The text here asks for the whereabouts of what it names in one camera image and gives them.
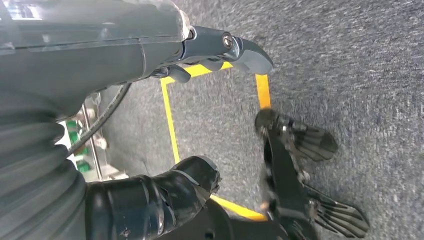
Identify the yellow floor tape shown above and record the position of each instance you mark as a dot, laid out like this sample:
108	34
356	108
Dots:
170	116

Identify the metal frame with green parts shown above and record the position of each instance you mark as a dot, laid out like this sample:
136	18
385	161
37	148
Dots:
92	145

